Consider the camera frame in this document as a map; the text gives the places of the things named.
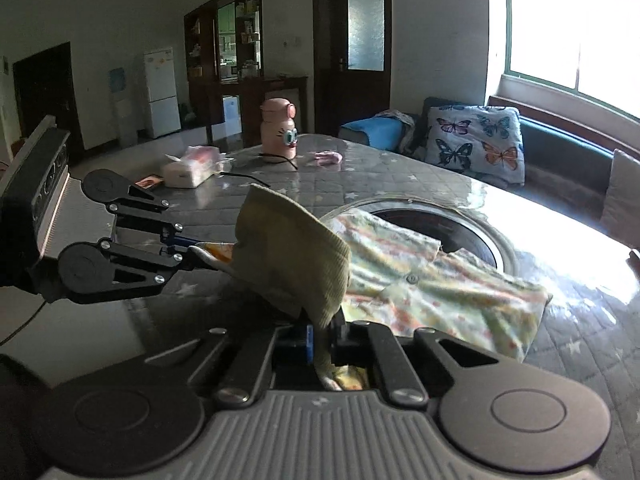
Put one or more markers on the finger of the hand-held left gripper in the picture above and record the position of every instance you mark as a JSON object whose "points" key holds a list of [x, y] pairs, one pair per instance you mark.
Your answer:
{"points": [[170, 232], [150, 265]]}

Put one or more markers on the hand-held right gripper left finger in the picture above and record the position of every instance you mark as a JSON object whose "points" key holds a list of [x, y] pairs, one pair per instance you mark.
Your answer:
{"points": [[300, 345]]}

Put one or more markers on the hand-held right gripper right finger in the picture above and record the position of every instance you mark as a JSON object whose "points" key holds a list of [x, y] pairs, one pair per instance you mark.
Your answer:
{"points": [[345, 347]]}

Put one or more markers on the floral garment with green lining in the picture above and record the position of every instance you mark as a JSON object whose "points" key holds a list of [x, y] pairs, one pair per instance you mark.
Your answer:
{"points": [[425, 290]]}

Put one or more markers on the small red flat item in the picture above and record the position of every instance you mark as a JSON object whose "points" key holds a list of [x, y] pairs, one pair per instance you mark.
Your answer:
{"points": [[149, 181]]}

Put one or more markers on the white and pink tissue pack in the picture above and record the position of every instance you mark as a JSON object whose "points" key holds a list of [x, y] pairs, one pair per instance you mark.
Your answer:
{"points": [[187, 172]]}

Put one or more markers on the black-armed eyeglasses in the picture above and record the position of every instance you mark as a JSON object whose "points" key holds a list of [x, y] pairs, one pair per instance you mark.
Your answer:
{"points": [[240, 176]]}

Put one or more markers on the dark wooden door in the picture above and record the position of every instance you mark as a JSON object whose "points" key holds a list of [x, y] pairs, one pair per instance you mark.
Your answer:
{"points": [[45, 90]]}

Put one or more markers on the white water dispenser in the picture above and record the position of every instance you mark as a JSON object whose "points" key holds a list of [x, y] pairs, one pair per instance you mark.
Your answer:
{"points": [[122, 110]]}

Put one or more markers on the white refrigerator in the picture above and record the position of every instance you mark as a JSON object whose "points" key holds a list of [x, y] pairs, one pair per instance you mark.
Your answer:
{"points": [[162, 95]]}

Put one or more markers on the pink cartoon bottle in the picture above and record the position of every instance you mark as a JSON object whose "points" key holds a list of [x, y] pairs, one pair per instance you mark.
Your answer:
{"points": [[275, 130]]}

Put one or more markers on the black round table hotplate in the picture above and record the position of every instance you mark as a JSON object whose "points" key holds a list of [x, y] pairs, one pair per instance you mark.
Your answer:
{"points": [[450, 232]]}

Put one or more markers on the dark wooden shelf cabinet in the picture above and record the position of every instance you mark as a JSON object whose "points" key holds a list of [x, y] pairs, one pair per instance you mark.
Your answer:
{"points": [[260, 95]]}

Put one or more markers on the pink hair clip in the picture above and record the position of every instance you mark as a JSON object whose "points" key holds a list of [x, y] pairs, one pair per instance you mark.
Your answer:
{"points": [[327, 158]]}

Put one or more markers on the blue cushion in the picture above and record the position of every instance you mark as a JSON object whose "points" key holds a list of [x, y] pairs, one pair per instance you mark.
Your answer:
{"points": [[370, 132]]}

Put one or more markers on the crumpled patterned blanket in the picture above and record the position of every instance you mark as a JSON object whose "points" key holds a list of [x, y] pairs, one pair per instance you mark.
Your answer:
{"points": [[405, 122]]}

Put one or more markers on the butterfly print pillow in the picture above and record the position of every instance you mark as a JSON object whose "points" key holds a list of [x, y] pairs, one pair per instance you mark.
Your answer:
{"points": [[475, 145]]}

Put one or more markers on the dark door with frosted glass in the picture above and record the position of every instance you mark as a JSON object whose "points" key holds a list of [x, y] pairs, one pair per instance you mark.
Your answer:
{"points": [[330, 35]]}

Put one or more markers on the dark teal bench sofa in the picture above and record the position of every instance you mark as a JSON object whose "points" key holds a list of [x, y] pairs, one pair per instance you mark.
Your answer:
{"points": [[560, 155]]}

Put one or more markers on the plain white pillow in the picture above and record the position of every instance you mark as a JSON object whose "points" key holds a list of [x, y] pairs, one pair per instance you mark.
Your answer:
{"points": [[622, 195]]}

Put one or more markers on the green-framed window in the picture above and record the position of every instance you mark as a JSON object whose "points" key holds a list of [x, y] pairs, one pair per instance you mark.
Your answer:
{"points": [[575, 25]]}

